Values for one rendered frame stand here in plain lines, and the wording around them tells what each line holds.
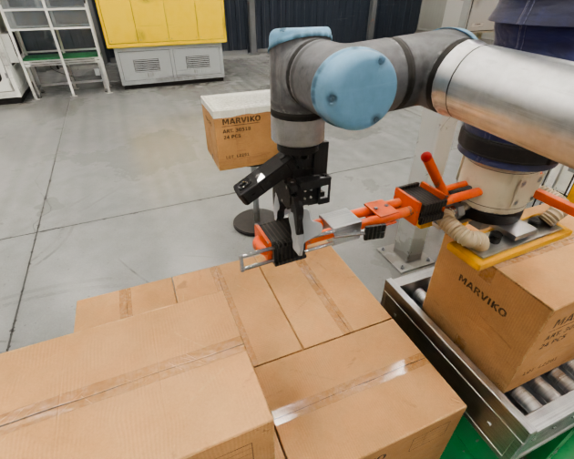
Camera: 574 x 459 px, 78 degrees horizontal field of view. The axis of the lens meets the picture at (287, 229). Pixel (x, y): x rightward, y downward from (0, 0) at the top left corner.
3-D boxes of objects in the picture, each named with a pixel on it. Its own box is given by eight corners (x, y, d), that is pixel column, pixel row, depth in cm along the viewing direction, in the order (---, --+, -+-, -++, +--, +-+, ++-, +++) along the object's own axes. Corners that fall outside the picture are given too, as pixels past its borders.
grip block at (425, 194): (415, 199, 90) (420, 178, 86) (445, 219, 82) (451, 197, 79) (388, 207, 87) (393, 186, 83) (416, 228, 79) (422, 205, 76)
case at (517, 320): (523, 272, 166) (560, 198, 144) (617, 337, 136) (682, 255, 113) (420, 310, 147) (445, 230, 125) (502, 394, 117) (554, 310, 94)
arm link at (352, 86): (421, 41, 40) (358, 30, 49) (330, 56, 36) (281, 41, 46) (409, 124, 45) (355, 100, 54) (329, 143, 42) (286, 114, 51)
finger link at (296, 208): (307, 235, 63) (300, 186, 61) (300, 237, 62) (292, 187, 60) (297, 230, 67) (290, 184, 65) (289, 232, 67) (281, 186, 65)
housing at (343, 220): (343, 223, 81) (345, 206, 78) (361, 239, 76) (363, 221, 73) (316, 230, 78) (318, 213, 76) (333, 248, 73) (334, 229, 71)
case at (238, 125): (281, 139, 290) (280, 87, 267) (301, 158, 259) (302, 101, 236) (207, 149, 271) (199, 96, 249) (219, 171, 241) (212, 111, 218)
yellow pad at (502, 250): (535, 218, 101) (542, 202, 98) (570, 236, 94) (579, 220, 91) (445, 248, 90) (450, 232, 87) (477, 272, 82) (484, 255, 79)
